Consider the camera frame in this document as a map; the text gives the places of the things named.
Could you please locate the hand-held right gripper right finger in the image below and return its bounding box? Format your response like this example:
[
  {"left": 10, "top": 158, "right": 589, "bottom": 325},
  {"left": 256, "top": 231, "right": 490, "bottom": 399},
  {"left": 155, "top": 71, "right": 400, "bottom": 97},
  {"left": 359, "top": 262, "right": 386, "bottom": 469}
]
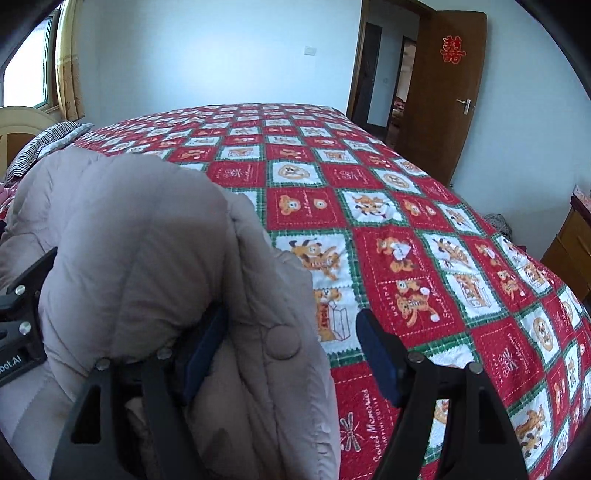
[{"left": 355, "top": 308, "right": 529, "bottom": 480}]

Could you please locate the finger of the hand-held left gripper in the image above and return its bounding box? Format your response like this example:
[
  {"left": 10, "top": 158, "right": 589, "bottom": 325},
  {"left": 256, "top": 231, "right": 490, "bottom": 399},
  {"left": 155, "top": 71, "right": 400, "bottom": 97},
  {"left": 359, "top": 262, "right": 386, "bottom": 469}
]
[{"left": 0, "top": 247, "right": 58, "bottom": 324}]

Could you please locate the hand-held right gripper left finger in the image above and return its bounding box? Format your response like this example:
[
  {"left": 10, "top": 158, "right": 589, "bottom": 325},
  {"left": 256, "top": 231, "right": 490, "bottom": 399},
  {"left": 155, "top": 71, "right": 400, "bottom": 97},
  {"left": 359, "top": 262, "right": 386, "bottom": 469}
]
[{"left": 50, "top": 305, "right": 229, "bottom": 480}]

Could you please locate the beige down jacket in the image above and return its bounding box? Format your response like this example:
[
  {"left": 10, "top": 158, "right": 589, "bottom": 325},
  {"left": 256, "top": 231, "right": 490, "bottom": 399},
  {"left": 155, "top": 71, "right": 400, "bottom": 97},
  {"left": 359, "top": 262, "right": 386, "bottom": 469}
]
[{"left": 0, "top": 148, "right": 342, "bottom": 480}]

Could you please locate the bed with red checked sheet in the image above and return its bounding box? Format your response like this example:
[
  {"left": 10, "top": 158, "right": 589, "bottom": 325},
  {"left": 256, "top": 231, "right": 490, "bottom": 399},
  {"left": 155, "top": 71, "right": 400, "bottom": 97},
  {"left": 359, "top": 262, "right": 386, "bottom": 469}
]
[{"left": 0, "top": 104, "right": 591, "bottom": 480}]

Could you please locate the striped grey pillow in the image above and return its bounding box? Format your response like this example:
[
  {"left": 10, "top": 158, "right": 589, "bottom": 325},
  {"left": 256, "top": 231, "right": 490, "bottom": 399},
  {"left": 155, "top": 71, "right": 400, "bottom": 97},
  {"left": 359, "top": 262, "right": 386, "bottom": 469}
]
[{"left": 7, "top": 122, "right": 93, "bottom": 183}]

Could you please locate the cream wooden headboard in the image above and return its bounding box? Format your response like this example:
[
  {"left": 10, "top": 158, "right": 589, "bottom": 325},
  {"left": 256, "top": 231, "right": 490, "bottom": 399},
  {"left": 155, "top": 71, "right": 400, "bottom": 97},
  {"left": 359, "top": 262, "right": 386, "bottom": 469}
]
[{"left": 0, "top": 106, "right": 58, "bottom": 167}]

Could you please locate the patterned dark cloth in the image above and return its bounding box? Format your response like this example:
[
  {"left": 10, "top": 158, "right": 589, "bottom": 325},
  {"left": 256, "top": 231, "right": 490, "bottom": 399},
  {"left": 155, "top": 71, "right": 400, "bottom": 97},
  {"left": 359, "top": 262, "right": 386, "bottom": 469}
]
[{"left": 482, "top": 213, "right": 513, "bottom": 238}]

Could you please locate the brown wooden cabinet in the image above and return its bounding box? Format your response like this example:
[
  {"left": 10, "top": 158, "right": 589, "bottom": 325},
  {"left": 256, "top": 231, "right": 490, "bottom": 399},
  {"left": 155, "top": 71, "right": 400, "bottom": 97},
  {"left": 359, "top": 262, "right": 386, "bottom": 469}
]
[{"left": 540, "top": 185, "right": 591, "bottom": 289}]

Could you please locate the yellow curtain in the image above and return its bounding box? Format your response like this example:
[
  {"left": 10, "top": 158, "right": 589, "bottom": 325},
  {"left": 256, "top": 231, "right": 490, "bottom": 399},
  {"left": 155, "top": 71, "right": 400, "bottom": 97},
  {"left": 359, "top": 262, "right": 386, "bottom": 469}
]
[{"left": 54, "top": 0, "right": 86, "bottom": 121}]

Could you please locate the window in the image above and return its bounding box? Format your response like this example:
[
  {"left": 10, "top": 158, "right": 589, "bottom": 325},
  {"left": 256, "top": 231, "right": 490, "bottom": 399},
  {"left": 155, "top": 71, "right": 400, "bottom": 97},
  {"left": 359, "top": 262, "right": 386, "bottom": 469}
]
[{"left": 2, "top": 9, "right": 61, "bottom": 109}]

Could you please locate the brown wooden door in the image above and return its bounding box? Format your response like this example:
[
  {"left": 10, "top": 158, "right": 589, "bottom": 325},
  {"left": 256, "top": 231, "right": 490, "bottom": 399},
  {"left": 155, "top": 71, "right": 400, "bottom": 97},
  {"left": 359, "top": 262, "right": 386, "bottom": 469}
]
[{"left": 397, "top": 10, "right": 488, "bottom": 185}]

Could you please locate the red paper door decoration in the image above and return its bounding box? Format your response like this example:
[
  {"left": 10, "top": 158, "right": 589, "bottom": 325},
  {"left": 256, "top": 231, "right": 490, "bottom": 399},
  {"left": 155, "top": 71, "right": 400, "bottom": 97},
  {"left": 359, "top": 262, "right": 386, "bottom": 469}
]
[{"left": 440, "top": 36, "right": 466, "bottom": 65}]

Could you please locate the brown door frame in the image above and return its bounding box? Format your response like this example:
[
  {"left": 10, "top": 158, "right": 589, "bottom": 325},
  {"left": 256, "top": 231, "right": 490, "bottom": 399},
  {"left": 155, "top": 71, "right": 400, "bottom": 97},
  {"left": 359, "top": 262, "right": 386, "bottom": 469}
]
[{"left": 346, "top": 0, "right": 432, "bottom": 134}]

